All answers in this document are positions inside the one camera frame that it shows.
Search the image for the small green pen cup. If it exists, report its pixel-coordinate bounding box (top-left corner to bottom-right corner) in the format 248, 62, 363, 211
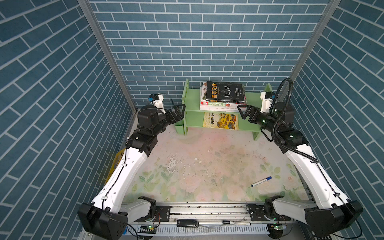
175, 120, 185, 135

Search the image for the black book yellow title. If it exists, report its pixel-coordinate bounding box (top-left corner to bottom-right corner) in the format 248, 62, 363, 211
205, 81, 246, 104

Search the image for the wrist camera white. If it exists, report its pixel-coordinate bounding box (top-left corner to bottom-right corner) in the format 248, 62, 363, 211
260, 92, 275, 113
149, 94, 166, 114

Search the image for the yellow cartoon history book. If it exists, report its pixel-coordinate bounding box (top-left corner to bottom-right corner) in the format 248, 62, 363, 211
203, 112, 239, 131

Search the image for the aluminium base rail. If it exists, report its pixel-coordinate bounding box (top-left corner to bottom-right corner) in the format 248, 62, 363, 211
79, 202, 343, 240

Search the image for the white La Dame book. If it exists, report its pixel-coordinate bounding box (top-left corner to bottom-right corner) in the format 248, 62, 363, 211
199, 88, 239, 113

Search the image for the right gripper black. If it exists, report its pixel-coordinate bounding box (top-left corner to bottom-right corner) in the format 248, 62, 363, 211
238, 103, 280, 135

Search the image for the black remote device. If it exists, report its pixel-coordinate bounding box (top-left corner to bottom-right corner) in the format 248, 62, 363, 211
177, 219, 199, 228

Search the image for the blue white marker pen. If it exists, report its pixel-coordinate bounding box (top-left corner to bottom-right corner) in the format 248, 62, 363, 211
251, 177, 272, 188

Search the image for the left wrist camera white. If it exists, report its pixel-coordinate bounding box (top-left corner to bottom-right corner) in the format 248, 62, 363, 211
149, 94, 166, 114

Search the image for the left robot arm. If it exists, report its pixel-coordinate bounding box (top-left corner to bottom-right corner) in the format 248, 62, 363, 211
78, 104, 186, 240

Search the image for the green wooden shelf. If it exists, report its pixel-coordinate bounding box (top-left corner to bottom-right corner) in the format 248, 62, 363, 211
182, 80, 262, 140

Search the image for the green nature encyclopedia book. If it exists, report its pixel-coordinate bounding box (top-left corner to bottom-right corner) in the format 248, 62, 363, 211
200, 81, 247, 108

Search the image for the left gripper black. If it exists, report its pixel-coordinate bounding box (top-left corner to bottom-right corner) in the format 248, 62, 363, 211
150, 102, 186, 137

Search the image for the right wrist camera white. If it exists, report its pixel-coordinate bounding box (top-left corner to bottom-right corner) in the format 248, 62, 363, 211
260, 92, 275, 113

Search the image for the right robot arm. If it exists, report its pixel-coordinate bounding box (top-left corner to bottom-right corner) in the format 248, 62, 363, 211
238, 103, 363, 237

